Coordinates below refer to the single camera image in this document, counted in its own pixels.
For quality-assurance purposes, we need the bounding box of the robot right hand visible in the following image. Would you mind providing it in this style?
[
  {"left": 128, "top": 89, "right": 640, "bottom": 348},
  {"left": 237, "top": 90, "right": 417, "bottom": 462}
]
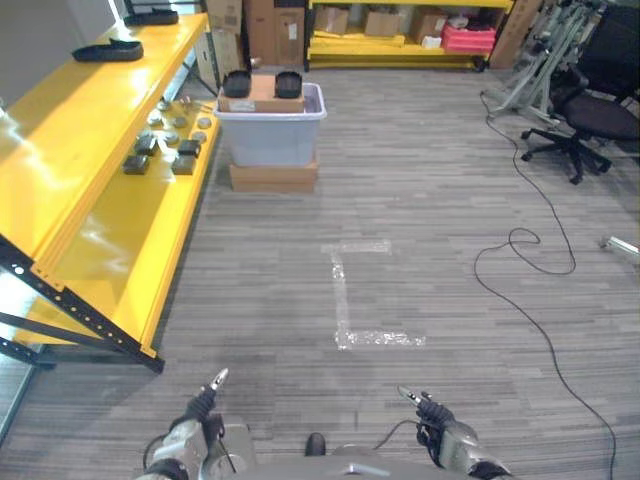
[{"left": 397, "top": 384, "right": 456, "bottom": 430}]

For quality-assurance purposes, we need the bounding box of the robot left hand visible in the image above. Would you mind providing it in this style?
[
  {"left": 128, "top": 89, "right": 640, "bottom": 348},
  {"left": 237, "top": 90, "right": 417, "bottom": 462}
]
[{"left": 185, "top": 368, "right": 230, "bottom": 424}]

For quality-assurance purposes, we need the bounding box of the flat cardboard box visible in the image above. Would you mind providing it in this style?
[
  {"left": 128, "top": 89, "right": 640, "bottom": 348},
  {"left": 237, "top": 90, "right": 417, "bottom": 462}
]
[{"left": 228, "top": 157, "right": 320, "bottom": 195}]

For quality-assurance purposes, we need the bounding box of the grey plastic box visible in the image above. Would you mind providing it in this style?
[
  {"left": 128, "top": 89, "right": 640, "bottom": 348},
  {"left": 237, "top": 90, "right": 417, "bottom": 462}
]
[{"left": 213, "top": 82, "right": 329, "bottom": 168}]

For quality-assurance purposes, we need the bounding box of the yellow metal shelf rack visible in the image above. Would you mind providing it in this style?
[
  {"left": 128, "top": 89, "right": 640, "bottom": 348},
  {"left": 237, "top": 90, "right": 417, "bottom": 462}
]
[{"left": 0, "top": 12, "right": 222, "bottom": 375}]

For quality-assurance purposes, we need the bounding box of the cardboard box with label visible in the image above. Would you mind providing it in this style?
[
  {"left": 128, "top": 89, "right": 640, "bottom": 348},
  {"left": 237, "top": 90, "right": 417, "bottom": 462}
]
[{"left": 217, "top": 74, "right": 307, "bottom": 114}]

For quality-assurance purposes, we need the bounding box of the long yellow storage shelf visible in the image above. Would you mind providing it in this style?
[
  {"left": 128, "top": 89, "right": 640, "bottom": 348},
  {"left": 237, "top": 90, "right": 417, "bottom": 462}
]
[{"left": 305, "top": 0, "right": 517, "bottom": 72}]

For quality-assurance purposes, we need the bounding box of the red flat box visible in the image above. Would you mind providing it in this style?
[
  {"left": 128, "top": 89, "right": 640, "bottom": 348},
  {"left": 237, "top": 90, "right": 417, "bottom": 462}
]
[{"left": 440, "top": 23, "right": 498, "bottom": 55}]

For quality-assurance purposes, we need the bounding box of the tall brown cardboard box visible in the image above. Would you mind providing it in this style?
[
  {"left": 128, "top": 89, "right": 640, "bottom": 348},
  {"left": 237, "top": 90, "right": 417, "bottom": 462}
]
[{"left": 242, "top": 0, "right": 307, "bottom": 67}]

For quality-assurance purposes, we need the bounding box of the cardboard box with print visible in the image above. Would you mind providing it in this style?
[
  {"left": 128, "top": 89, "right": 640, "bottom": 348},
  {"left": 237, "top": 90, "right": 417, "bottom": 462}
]
[{"left": 205, "top": 0, "right": 245, "bottom": 36}]

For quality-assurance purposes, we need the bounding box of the small cardboard box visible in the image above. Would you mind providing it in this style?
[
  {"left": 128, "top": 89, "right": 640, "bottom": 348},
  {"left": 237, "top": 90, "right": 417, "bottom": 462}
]
[
  {"left": 314, "top": 5, "right": 351, "bottom": 36},
  {"left": 363, "top": 9, "right": 402, "bottom": 38},
  {"left": 409, "top": 6, "right": 449, "bottom": 45}
]

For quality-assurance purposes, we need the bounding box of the robot silver body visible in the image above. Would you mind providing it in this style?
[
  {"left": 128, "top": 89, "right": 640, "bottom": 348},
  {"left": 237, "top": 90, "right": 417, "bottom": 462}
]
[{"left": 203, "top": 422, "right": 454, "bottom": 480}]

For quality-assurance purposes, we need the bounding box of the silver metal bar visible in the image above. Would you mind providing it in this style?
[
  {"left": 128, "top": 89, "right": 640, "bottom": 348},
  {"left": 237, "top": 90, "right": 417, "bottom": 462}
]
[{"left": 599, "top": 235, "right": 640, "bottom": 259}]

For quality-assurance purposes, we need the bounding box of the black office chair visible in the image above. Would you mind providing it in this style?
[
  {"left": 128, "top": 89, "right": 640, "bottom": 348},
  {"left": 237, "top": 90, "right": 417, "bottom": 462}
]
[{"left": 520, "top": 0, "right": 640, "bottom": 186}]

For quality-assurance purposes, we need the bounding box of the folded cardboard sheet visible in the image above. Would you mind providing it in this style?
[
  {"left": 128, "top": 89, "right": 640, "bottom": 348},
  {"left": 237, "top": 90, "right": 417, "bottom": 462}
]
[{"left": 193, "top": 28, "right": 242, "bottom": 87}]

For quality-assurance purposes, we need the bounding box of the leaning brown cardboard panel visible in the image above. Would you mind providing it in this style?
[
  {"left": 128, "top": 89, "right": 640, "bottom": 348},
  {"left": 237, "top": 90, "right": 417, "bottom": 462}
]
[{"left": 488, "top": 0, "right": 544, "bottom": 71}]

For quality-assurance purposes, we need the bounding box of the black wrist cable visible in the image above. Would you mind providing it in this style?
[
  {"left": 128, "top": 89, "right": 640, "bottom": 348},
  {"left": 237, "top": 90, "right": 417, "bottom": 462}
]
[{"left": 373, "top": 418, "right": 422, "bottom": 451}]

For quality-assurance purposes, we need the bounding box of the long black floor cable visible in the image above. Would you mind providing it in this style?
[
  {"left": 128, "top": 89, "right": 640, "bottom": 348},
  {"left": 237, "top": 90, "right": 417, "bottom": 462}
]
[{"left": 473, "top": 89, "right": 619, "bottom": 480}]

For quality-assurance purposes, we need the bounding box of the grey metal stand frame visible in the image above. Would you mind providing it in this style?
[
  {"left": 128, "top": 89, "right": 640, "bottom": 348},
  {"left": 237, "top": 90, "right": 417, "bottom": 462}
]
[{"left": 481, "top": 0, "right": 604, "bottom": 127}]

